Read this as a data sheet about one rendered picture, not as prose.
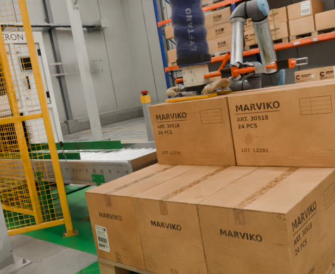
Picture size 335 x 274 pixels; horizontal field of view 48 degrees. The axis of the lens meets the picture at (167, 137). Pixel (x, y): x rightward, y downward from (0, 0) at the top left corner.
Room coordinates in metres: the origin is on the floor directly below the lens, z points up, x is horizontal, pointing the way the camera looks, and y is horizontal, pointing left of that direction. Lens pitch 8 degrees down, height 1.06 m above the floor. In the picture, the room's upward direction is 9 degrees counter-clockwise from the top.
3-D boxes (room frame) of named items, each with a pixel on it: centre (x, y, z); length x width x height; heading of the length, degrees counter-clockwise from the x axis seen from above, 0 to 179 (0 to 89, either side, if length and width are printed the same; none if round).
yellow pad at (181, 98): (2.38, -0.19, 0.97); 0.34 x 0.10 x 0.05; 49
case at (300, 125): (2.04, -0.72, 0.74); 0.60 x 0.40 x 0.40; 49
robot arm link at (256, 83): (2.54, -0.63, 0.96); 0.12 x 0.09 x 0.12; 61
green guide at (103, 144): (3.95, 1.00, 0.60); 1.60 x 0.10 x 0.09; 48
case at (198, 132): (2.43, -0.27, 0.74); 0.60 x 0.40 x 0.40; 48
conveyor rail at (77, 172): (3.27, 1.14, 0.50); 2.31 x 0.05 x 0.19; 48
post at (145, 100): (3.48, 0.14, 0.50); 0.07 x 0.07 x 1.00; 48
